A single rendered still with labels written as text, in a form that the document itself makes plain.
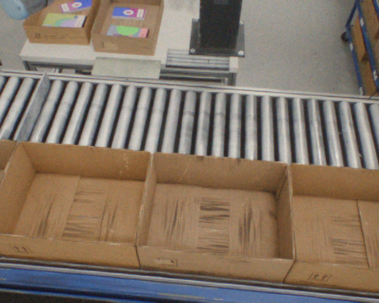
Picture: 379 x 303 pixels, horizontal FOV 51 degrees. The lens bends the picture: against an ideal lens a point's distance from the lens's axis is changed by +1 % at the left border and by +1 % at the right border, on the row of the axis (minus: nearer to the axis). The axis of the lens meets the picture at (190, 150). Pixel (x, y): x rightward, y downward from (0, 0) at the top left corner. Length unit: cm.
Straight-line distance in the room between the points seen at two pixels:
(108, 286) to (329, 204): 70
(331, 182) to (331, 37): 225
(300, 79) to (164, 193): 191
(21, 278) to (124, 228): 30
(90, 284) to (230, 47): 123
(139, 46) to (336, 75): 165
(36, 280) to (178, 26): 136
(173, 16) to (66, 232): 127
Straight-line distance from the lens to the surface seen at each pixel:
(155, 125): 161
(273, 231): 123
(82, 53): 196
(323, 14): 362
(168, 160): 118
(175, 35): 201
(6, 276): 123
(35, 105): 174
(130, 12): 213
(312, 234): 126
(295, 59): 312
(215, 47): 192
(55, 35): 200
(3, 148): 133
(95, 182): 132
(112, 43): 189
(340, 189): 130
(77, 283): 116
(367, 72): 287
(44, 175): 137
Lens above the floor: 199
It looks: 54 degrees down
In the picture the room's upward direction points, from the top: 1 degrees clockwise
